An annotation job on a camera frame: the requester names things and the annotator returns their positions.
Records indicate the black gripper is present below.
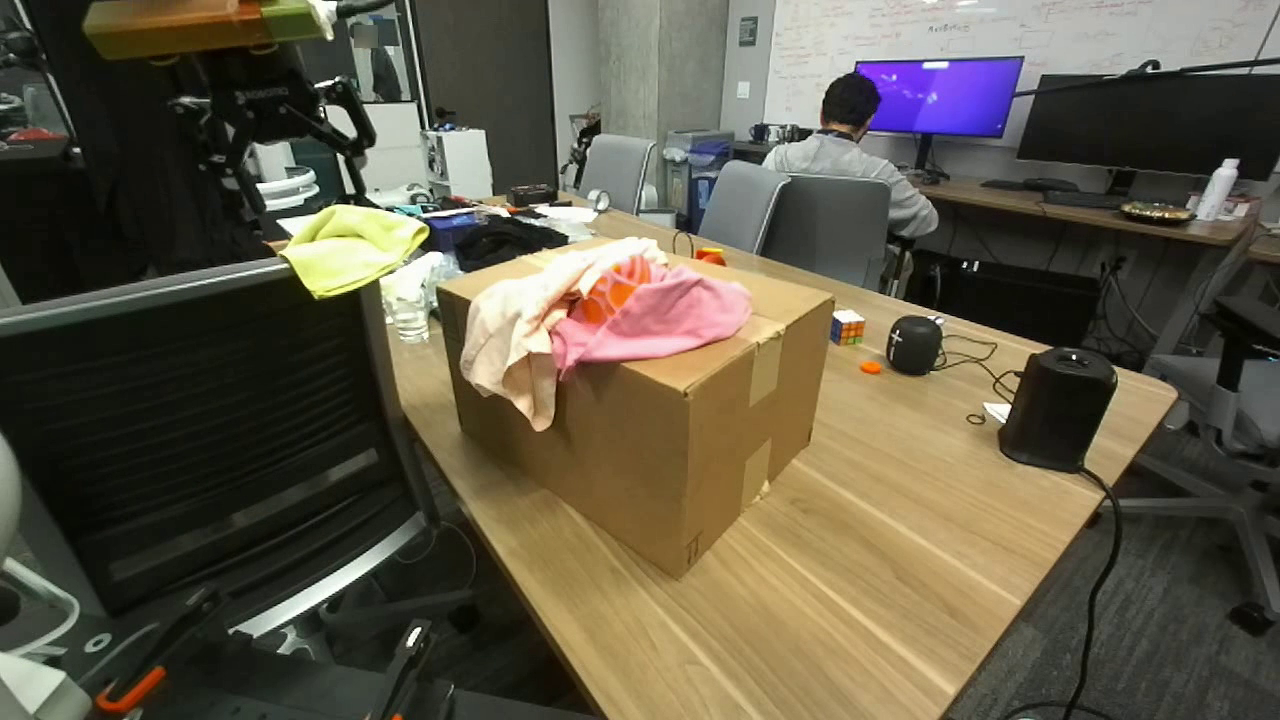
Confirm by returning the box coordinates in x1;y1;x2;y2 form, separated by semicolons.
173;77;380;226

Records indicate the yellow green shirt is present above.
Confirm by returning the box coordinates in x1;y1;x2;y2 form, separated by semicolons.
278;202;434;305

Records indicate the peach shirt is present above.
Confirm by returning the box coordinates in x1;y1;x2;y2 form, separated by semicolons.
456;236;674;437

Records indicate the pink shirt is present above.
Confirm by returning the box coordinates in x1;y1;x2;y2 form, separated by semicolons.
549;255;755;377

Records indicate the white moulded chair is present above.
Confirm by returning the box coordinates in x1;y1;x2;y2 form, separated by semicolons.
250;131;326;215

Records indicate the white box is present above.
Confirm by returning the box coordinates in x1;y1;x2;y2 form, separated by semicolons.
437;125;497;205

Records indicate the black mesh office chair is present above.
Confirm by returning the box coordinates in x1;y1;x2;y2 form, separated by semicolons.
0;255;486;672

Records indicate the large brown cardboard box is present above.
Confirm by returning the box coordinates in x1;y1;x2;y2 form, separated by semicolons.
437;231;837;581

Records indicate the dark grey office chair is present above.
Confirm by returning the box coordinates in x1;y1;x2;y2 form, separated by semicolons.
755;173;897;291

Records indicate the black swivel chair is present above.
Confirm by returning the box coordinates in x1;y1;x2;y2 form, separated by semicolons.
1118;286;1280;636

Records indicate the white board panel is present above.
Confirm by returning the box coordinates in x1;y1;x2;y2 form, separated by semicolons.
360;102;434;202

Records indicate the clear plastic wrapping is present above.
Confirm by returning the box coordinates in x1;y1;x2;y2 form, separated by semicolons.
375;252;464;347

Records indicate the black fabric panel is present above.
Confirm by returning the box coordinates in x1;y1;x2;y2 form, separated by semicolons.
16;0;256;274

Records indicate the blue bin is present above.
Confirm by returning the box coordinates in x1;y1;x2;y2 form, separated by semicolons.
686;128;742;236

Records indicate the seated person in grey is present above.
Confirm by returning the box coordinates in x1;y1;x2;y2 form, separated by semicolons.
762;68;945;246

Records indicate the black orange clamp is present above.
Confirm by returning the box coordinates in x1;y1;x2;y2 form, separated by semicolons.
91;662;178;720

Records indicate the rubiks cube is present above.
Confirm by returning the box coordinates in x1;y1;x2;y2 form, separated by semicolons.
830;305;872;347

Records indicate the purple lit monitor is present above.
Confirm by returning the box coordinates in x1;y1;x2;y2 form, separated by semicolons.
854;54;1028;146

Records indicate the small round black speaker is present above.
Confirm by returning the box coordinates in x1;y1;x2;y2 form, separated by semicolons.
885;314;948;382

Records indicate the wooden office desk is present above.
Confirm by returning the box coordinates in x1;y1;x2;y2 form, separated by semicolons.
918;176;1280;366

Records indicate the tall black cylindrical speaker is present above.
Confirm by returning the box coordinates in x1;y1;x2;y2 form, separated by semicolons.
996;341;1119;474

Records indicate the wide black monitor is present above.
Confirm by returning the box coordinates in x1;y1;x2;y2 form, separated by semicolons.
1018;68;1280;185

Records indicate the white plastic bottle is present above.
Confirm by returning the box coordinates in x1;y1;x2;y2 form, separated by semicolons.
1191;153;1245;226

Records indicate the black power cable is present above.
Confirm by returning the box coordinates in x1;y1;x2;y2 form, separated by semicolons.
996;463;1128;720

